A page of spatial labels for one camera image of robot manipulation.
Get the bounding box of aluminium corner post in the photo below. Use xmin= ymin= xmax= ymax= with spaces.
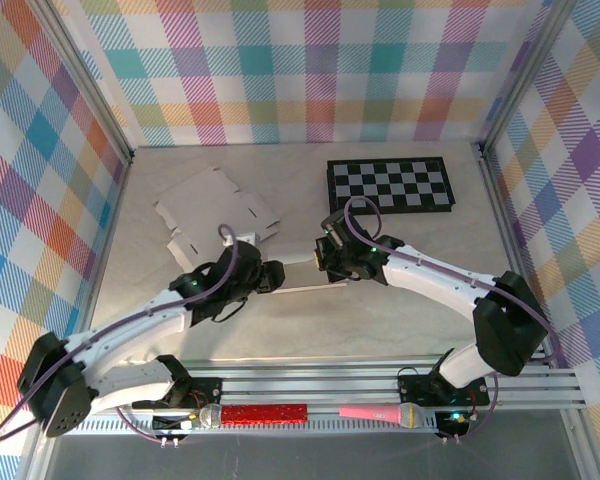
xmin=478 ymin=0 xmax=579 ymax=159
xmin=27 ymin=0 xmax=135 ymax=164

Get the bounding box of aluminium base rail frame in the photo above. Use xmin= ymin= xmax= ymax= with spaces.
xmin=34 ymin=355 xmax=587 ymax=417

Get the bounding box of red glitter toy microphone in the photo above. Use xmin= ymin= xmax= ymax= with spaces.
xmin=198 ymin=402 xmax=309 ymax=430

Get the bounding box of pink toy microphone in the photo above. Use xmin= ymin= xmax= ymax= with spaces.
xmin=338 ymin=402 xmax=425 ymax=430

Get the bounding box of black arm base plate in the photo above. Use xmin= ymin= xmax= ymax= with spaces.
xmin=397 ymin=373 xmax=491 ymax=407
xmin=131 ymin=375 xmax=225 ymax=410

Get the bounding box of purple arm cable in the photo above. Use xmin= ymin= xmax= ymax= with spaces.
xmin=342 ymin=196 xmax=561 ymax=446
xmin=0 ymin=223 xmax=240 ymax=446

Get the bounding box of aluminium side rail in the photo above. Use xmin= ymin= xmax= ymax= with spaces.
xmin=478 ymin=144 xmax=554 ymax=369
xmin=67 ymin=149 xmax=136 ymax=374

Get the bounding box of small electronics board green light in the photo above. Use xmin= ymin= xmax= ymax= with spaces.
xmin=435 ymin=409 xmax=472 ymax=437

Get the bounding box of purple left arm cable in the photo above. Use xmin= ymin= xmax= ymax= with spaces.
xmin=0 ymin=223 xmax=240 ymax=446

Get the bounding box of white slotted cable duct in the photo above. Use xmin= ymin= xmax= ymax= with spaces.
xmin=57 ymin=413 xmax=439 ymax=437

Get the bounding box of black grey checkered board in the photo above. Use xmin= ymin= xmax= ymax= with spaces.
xmin=326 ymin=156 xmax=456 ymax=217

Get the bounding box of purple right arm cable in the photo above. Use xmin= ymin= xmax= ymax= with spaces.
xmin=342 ymin=196 xmax=561 ymax=446

